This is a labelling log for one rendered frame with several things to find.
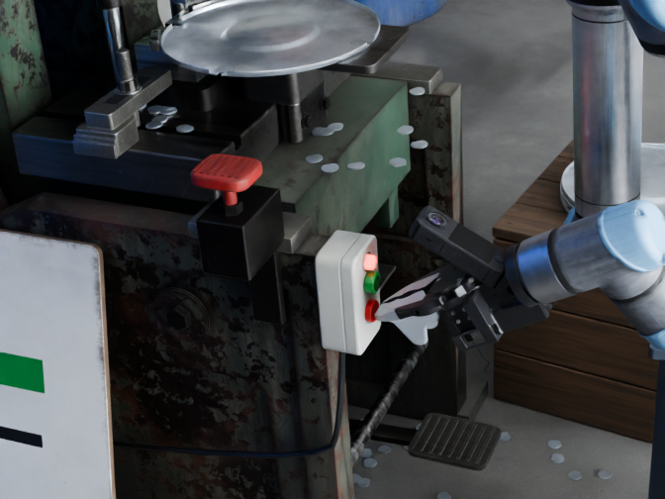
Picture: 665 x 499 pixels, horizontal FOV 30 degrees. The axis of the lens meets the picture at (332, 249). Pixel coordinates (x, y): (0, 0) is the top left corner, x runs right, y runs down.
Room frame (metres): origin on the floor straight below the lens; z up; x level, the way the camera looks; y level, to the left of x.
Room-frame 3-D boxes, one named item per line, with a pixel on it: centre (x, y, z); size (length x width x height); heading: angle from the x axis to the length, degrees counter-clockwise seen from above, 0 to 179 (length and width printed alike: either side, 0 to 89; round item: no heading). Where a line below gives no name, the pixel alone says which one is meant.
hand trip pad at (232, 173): (1.22, 0.11, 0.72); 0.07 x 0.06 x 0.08; 64
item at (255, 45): (1.56, 0.06, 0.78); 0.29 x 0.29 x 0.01
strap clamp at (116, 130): (1.47, 0.25, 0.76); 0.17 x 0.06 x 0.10; 154
